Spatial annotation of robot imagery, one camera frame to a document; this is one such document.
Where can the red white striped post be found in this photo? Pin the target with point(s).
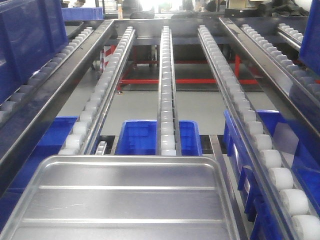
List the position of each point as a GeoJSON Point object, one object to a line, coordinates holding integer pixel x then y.
{"type": "Point", "coordinates": [105, 55]}

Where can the blue bin upper right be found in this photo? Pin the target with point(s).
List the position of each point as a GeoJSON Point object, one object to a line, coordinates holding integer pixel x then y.
{"type": "Point", "coordinates": [309, 52]}

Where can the blue crate in background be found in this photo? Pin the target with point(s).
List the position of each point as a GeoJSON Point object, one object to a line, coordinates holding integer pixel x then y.
{"type": "Point", "coordinates": [82, 13]}

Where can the left-centre roller track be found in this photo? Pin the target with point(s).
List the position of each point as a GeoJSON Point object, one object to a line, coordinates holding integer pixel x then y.
{"type": "Point", "coordinates": [86, 131]}

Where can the steel divider rail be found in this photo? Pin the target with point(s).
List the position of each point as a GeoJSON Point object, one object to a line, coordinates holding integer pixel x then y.
{"type": "Point", "coordinates": [22, 131]}
{"type": "Point", "coordinates": [295, 102]}

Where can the blue bin upper left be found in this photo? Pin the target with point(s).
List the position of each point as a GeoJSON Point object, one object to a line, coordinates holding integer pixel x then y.
{"type": "Point", "coordinates": [31, 33]}

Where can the far right roller track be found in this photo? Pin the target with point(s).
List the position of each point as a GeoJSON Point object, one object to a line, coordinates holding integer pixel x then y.
{"type": "Point", "coordinates": [302, 76]}

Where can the right steel divider rail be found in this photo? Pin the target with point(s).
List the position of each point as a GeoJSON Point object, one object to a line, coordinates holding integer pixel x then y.
{"type": "Point", "coordinates": [295, 102]}

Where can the right-centre roller track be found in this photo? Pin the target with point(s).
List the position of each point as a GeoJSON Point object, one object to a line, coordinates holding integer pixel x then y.
{"type": "Point", "coordinates": [280, 196]}

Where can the red steel floor frame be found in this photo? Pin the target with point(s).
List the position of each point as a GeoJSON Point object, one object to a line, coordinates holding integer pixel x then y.
{"type": "Point", "coordinates": [192, 73]}

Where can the blue bin lower centre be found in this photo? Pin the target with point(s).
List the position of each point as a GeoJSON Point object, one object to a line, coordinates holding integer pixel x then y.
{"type": "Point", "coordinates": [138, 137]}

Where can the left steel divider rail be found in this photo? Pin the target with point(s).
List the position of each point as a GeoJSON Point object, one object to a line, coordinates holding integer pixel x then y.
{"type": "Point", "coordinates": [22, 131]}

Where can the blue bin lower left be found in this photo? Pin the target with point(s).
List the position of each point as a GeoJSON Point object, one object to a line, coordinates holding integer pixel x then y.
{"type": "Point", "coordinates": [49, 144]}

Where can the blue bin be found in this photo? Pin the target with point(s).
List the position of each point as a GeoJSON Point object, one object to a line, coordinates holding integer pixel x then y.
{"type": "Point", "coordinates": [138, 137]}
{"type": "Point", "coordinates": [309, 52]}
{"type": "Point", "coordinates": [287, 150]}
{"type": "Point", "coordinates": [49, 144]}
{"type": "Point", "coordinates": [31, 33]}

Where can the centre roller track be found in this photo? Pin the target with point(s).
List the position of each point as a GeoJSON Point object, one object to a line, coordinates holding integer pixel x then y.
{"type": "Point", "coordinates": [168, 139]}

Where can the blue bin lower right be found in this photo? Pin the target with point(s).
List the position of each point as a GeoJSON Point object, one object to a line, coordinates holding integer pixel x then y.
{"type": "Point", "coordinates": [287, 150]}

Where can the far left roller track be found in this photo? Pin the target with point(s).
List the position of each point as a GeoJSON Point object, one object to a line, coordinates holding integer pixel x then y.
{"type": "Point", "coordinates": [15, 100]}

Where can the silver ribbed metal tray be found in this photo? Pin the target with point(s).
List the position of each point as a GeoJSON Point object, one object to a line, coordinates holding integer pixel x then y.
{"type": "Point", "coordinates": [115, 197]}

